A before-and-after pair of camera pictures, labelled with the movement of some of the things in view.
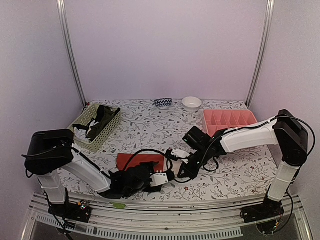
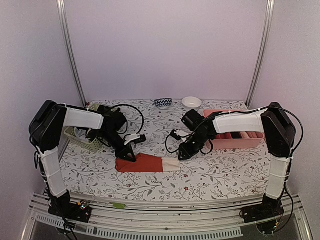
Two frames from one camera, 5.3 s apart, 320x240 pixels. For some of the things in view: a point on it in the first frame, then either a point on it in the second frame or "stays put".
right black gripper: [190, 172] to [187, 151]
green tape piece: [118, 205] stays put
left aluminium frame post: [61, 20] stays put
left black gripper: [149, 166] to [123, 154]
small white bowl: [191, 104] stays put
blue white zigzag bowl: [163, 102] stays put
